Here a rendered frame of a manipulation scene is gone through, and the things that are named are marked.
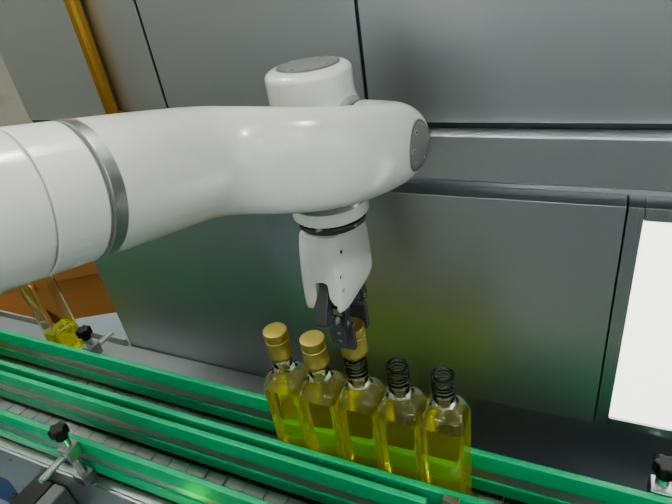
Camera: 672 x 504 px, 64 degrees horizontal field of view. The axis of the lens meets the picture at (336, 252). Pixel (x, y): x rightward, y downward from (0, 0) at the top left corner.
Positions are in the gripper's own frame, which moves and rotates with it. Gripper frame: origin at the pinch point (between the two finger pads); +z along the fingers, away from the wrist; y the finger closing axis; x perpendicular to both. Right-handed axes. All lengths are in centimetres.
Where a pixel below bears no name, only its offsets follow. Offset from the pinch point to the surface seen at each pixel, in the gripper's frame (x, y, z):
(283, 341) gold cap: -10.2, 0.6, 4.6
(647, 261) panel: 32.1, -11.8, -5.6
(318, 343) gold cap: -4.5, 1.0, 3.4
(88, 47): -42, -13, -32
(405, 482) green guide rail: 6.7, 4.2, 23.1
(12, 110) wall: -315, -182, 32
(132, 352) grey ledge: -62, -14, 31
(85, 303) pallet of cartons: -211, -103, 111
